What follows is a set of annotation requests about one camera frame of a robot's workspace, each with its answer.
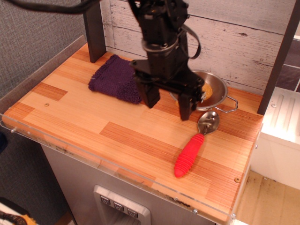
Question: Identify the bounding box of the purple knitted towel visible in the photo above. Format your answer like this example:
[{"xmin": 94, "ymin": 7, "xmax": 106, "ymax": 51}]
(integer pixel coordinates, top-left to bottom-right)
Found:
[{"xmin": 89, "ymin": 54, "xmax": 142, "ymax": 105}]

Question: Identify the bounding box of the white toy sink unit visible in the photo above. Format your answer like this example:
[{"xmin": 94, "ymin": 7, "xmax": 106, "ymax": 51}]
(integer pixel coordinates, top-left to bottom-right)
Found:
[{"xmin": 250, "ymin": 87, "xmax": 300, "ymax": 189}]

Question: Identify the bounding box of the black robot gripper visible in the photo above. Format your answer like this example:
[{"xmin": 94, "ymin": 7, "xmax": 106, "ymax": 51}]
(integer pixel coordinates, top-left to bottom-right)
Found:
[{"xmin": 130, "ymin": 44, "xmax": 197, "ymax": 121}]

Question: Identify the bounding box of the black braided cable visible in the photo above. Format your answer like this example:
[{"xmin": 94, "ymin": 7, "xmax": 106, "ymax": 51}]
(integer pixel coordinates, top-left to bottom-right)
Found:
[{"xmin": 9, "ymin": 0, "xmax": 101, "ymax": 15}]

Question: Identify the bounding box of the clear acrylic edge guard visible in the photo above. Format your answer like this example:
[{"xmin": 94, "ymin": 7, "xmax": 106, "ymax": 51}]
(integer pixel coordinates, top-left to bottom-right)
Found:
[{"xmin": 0, "ymin": 37, "xmax": 262, "ymax": 225}]

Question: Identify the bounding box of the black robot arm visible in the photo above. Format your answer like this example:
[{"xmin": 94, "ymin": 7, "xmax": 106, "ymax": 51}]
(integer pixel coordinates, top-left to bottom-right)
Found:
[{"xmin": 129, "ymin": 0, "xmax": 204, "ymax": 120}]

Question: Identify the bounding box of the dark grey right post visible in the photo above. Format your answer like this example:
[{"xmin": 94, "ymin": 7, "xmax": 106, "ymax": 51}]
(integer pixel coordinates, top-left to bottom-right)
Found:
[{"xmin": 257, "ymin": 0, "xmax": 300, "ymax": 115}]

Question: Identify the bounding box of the silver dispenser button panel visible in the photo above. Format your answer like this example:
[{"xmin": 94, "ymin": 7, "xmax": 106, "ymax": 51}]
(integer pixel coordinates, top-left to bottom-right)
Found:
[{"xmin": 93, "ymin": 185, "xmax": 151, "ymax": 225}]

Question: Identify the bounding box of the orange fuzzy object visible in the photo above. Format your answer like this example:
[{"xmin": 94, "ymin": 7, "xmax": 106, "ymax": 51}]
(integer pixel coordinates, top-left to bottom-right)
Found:
[{"xmin": 13, "ymin": 215, "xmax": 37, "ymax": 225}]

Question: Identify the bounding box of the yellow toy chicken leg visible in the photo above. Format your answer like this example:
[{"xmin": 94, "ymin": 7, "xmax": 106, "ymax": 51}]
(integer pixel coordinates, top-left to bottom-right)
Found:
[{"xmin": 177, "ymin": 82, "xmax": 213, "ymax": 107}]

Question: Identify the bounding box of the small steel bowl with handles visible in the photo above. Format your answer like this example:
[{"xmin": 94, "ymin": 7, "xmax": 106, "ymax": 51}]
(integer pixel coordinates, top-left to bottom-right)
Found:
[{"xmin": 170, "ymin": 70, "xmax": 238, "ymax": 113}]

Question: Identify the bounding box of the red handled metal spoon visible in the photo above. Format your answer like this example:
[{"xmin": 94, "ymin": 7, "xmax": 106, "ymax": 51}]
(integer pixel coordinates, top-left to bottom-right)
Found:
[{"xmin": 174, "ymin": 111, "xmax": 220, "ymax": 178}]

